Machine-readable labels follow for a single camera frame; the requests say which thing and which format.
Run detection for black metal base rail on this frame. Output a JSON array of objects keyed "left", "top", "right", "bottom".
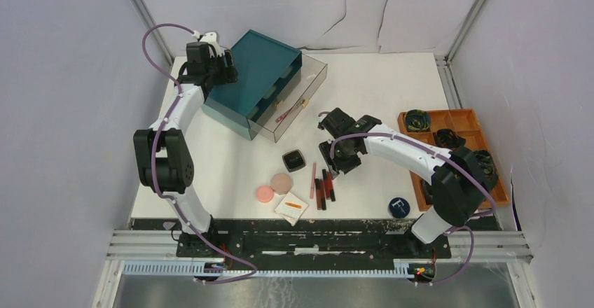
[{"left": 206, "top": 219, "right": 452, "bottom": 271}]

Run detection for rolled green patterned tie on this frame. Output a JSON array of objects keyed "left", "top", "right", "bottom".
[{"left": 474, "top": 149, "right": 499, "bottom": 190}]

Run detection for rolled multicolour tie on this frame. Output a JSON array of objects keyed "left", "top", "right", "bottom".
[{"left": 404, "top": 109, "right": 431, "bottom": 132}]

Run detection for round coral blush case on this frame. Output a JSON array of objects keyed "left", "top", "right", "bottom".
[{"left": 256, "top": 185, "right": 275, "bottom": 203}]

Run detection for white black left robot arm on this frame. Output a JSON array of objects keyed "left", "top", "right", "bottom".
[{"left": 133, "top": 41, "right": 237, "bottom": 257}]

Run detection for octagonal pink powder case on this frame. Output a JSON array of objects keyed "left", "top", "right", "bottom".
[{"left": 270, "top": 173, "right": 293, "bottom": 195}]

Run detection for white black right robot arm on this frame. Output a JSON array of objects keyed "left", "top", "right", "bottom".
[{"left": 317, "top": 108, "right": 496, "bottom": 258}]

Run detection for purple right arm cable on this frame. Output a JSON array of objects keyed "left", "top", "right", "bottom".
[{"left": 317, "top": 111, "right": 497, "bottom": 286}]

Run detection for orange compartment tray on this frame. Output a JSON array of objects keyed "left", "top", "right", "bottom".
[{"left": 397, "top": 109, "right": 511, "bottom": 207}]

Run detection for pink lip pencil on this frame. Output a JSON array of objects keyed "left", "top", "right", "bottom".
[{"left": 310, "top": 162, "right": 317, "bottom": 200}]

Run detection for dark brown lip gloss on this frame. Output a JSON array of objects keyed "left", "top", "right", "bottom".
[{"left": 317, "top": 179, "right": 326, "bottom": 211}]

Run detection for black gold compact case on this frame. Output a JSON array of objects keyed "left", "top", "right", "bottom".
[{"left": 282, "top": 149, "right": 306, "bottom": 173}]

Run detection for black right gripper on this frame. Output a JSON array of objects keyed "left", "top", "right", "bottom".
[{"left": 319, "top": 135, "right": 361, "bottom": 179}]

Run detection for white patterned palette box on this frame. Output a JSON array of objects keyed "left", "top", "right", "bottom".
[{"left": 274, "top": 192, "right": 309, "bottom": 226}]

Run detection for round navy cream tin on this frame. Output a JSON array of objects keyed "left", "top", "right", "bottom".
[{"left": 388, "top": 197, "right": 410, "bottom": 219}]

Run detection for teal drawer organizer box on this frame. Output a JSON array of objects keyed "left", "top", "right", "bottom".
[{"left": 202, "top": 29, "right": 303, "bottom": 141}]

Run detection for rolled dark tie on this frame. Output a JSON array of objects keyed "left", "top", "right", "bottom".
[{"left": 434, "top": 128, "right": 466, "bottom": 150}]

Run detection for black lipstick tube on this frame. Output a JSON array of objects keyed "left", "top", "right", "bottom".
[{"left": 314, "top": 178, "right": 322, "bottom": 210}]

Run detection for dark red lipstick tube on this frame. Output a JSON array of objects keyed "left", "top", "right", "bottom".
[{"left": 322, "top": 169, "right": 331, "bottom": 200}]

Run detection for clear smoked drawer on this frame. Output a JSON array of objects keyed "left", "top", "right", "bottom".
[{"left": 248, "top": 55, "right": 328, "bottom": 143}]

